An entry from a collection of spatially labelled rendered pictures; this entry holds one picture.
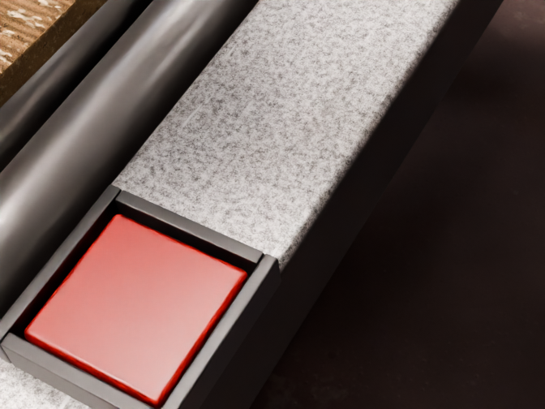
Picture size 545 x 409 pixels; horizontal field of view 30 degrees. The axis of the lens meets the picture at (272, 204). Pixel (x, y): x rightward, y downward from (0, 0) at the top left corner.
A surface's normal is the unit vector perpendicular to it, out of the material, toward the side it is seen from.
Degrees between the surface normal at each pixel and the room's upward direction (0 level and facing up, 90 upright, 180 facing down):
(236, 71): 0
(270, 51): 0
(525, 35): 0
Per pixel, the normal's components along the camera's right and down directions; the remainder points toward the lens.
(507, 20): -0.08, -0.59
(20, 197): 0.12, -0.48
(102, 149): 0.60, -0.11
